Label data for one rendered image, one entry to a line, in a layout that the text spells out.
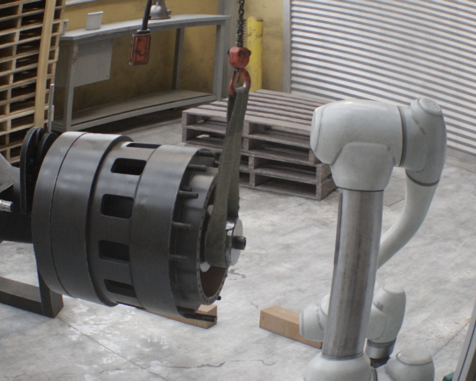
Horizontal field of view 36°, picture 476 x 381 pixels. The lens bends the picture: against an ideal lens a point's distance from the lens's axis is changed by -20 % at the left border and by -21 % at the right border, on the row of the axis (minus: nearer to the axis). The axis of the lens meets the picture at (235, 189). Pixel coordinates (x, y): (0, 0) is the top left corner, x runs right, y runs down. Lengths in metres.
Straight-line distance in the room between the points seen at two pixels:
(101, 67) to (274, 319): 3.94
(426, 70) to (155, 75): 2.91
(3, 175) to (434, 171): 1.66
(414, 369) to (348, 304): 0.27
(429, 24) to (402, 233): 6.10
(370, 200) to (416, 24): 6.35
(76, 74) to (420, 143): 5.69
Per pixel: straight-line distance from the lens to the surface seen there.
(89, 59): 7.28
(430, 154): 1.73
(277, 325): 3.96
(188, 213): 2.47
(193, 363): 3.64
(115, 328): 3.94
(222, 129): 6.23
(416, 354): 1.85
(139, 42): 2.45
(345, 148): 1.67
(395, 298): 2.06
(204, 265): 2.64
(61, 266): 2.59
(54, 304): 3.99
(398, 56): 8.14
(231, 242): 2.57
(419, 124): 1.71
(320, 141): 1.68
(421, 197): 1.81
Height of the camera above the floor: 1.72
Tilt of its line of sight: 16 degrees down
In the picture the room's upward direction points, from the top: 2 degrees clockwise
